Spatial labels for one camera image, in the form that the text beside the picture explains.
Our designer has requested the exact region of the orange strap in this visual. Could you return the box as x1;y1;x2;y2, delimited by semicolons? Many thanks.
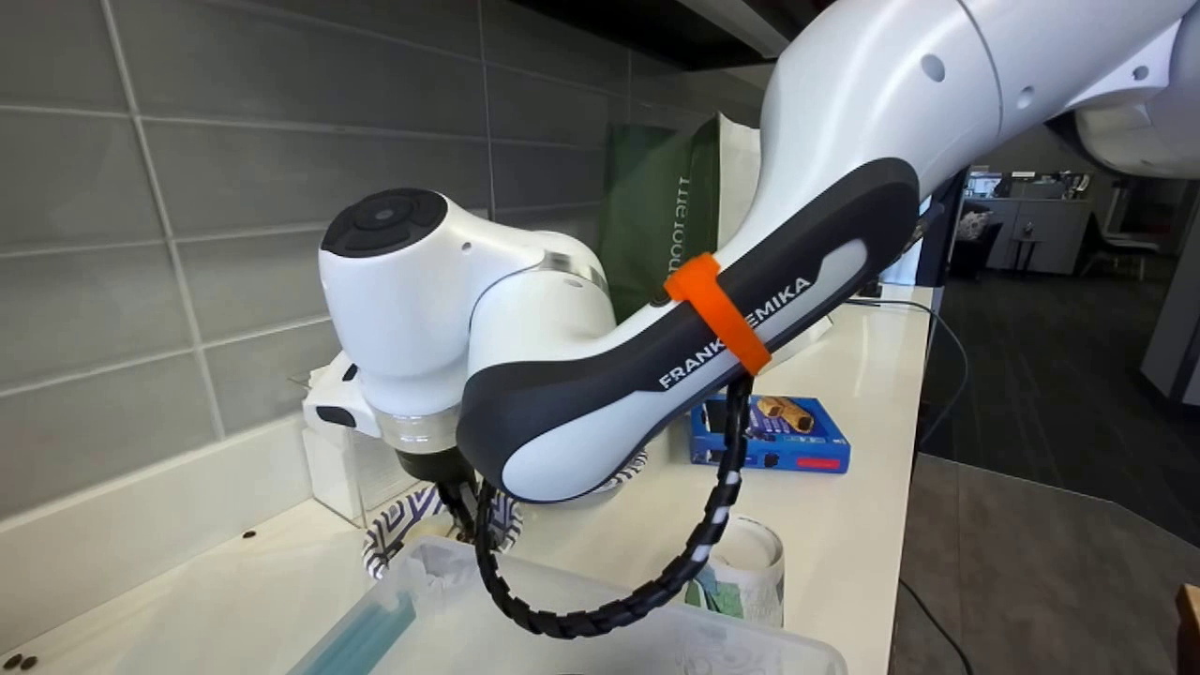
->
661;251;776;379

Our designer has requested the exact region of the paper cup with green print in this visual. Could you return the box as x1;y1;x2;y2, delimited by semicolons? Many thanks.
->
679;514;792;628

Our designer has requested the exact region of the blue cardboard box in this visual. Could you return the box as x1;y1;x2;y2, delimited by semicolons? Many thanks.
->
684;392;856;474

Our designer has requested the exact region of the black braided cable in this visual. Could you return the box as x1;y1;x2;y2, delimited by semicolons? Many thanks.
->
432;371;758;644

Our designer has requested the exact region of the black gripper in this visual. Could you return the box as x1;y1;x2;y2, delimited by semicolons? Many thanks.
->
403;446;488;493

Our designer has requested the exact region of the background office furniture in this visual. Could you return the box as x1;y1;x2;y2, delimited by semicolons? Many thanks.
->
962;159;1138;281

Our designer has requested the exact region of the clear plastic bin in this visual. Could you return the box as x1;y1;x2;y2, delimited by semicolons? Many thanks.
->
288;534;851;675

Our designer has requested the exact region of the large green white paper bag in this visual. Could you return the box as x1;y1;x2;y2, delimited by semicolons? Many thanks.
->
596;112;771;327

